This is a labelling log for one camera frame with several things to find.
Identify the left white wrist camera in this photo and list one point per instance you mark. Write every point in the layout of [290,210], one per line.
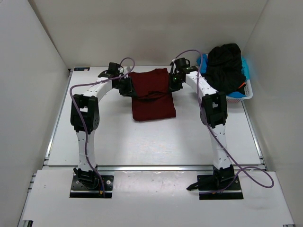
[124,70]

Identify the dark red t shirt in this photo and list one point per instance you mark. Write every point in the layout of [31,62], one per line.
[153,100]

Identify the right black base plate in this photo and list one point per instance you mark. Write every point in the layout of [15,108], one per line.
[218,186]

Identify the black label sticker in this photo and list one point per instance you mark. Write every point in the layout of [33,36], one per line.
[81,69]

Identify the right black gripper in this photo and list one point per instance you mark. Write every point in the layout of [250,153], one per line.
[173,86]

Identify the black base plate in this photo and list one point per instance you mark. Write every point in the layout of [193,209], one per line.
[218,186]
[85,188]

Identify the white plastic laundry basket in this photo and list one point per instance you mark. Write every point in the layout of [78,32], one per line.
[236,97]

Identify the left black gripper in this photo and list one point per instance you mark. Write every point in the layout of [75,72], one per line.
[129,91]

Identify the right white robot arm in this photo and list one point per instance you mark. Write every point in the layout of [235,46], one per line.
[213,114]

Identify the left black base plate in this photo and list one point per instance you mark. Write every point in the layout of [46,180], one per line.
[85,188]

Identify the black t shirt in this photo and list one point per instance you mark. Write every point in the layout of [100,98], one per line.
[224,69]

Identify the blue t shirt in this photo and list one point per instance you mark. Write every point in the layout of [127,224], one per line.
[204,60]

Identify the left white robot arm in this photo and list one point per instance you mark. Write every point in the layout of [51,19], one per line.
[85,119]

